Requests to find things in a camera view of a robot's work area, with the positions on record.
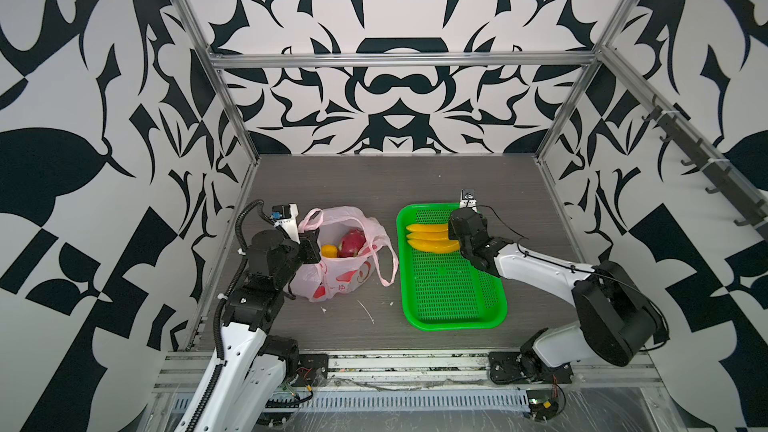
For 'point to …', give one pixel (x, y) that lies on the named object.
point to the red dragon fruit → (351, 243)
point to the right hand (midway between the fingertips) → (464, 212)
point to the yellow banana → (431, 238)
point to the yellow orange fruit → (329, 251)
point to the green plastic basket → (445, 292)
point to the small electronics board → (543, 404)
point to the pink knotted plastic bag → (340, 276)
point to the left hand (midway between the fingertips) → (317, 223)
